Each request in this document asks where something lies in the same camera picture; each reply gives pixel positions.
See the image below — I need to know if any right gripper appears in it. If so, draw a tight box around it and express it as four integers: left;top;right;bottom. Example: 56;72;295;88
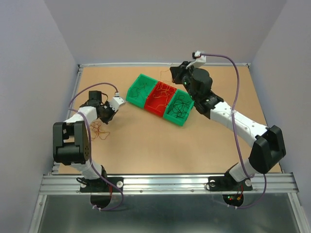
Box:
170;61;198;101

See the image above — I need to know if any yellow wire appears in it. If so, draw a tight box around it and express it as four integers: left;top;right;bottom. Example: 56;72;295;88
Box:
159;69;174;85

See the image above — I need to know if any wire bundle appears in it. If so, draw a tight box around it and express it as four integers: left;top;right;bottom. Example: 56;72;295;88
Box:
89;120;110;141

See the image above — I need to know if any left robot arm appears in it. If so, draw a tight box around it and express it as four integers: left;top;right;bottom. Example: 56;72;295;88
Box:
52;91;124;193

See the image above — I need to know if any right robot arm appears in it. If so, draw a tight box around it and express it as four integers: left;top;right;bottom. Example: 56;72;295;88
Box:
170;61;286;189

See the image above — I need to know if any red bin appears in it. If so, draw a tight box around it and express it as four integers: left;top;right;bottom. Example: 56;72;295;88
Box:
144;81;177;117

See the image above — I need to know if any right green bin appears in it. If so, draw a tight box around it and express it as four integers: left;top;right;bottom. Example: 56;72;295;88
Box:
163;89;194;126

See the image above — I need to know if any green bin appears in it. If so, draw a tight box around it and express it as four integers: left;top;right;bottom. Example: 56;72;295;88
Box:
163;89;194;126
126;74;158;109

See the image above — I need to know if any left green bin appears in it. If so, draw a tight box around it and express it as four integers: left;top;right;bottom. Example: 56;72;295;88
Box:
126;74;158;109

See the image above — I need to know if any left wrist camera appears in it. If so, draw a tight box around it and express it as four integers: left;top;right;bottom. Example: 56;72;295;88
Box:
109;97;126;112

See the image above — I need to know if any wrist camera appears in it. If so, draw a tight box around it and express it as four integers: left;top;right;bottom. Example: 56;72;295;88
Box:
109;97;126;112
186;51;207;69

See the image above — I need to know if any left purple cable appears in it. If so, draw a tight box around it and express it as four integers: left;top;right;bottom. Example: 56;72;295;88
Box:
68;83;125;212

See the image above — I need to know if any purple cable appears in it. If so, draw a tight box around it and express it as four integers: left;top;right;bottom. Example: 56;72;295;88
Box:
68;83;125;212
200;52;267;210

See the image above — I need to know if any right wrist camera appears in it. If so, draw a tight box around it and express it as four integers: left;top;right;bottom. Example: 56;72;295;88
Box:
186;51;207;69

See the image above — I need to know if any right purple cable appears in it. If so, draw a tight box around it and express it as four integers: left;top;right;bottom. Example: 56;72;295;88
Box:
200;52;267;210

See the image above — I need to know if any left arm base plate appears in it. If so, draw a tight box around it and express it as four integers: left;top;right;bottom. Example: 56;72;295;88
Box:
76;177;124;193

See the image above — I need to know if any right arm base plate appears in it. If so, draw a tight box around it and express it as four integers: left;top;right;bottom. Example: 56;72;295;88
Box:
205;176;253;192

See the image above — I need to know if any aluminium rail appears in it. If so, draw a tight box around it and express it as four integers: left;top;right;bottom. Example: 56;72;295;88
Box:
39;173;299;196

